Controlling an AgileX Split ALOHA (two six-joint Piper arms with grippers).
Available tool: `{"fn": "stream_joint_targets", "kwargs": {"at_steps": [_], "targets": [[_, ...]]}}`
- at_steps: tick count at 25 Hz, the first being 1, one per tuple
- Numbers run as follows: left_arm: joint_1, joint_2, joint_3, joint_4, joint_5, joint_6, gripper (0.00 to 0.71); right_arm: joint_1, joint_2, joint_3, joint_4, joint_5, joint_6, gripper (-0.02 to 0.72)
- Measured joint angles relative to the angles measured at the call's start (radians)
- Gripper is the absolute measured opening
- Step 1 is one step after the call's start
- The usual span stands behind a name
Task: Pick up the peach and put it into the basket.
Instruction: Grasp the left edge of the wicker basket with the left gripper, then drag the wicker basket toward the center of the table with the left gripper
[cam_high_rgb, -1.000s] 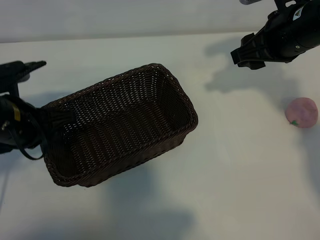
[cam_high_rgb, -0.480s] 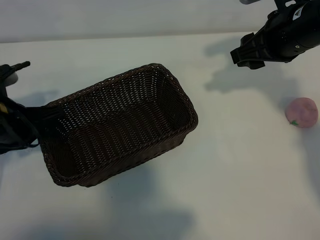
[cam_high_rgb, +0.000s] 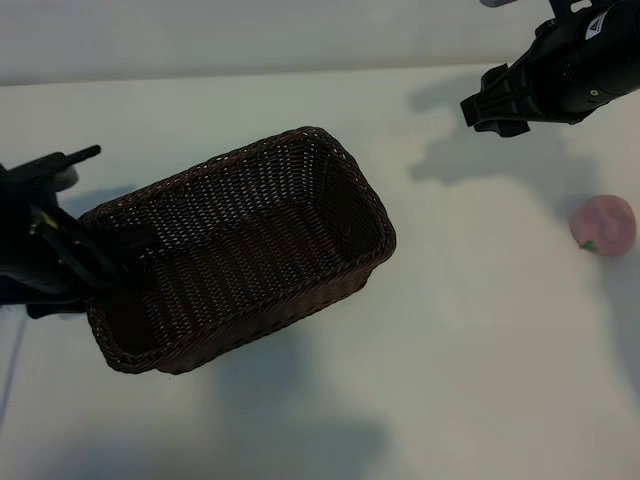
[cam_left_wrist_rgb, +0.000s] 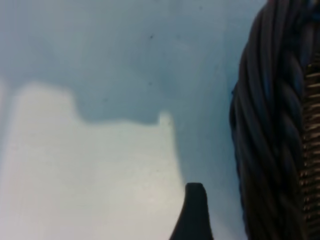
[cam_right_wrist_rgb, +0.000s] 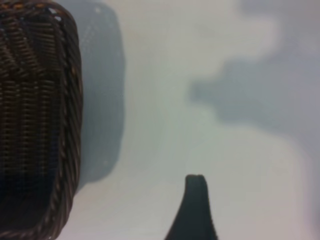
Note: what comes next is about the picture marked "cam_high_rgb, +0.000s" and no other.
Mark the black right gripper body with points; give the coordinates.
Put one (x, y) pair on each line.
(500, 100)

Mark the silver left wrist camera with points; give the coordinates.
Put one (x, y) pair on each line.
(65, 180)

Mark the pink plush peach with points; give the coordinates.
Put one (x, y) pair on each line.
(605, 225)

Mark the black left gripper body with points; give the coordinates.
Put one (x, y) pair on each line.
(60, 300)

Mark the dark brown wicker basket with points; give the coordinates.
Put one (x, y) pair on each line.
(250, 240)

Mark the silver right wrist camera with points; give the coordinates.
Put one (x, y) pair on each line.
(492, 2)

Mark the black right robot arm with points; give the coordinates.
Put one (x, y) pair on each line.
(600, 65)

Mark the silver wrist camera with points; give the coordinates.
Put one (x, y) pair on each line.
(492, 2)
(65, 180)

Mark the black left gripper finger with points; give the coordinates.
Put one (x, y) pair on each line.
(137, 255)

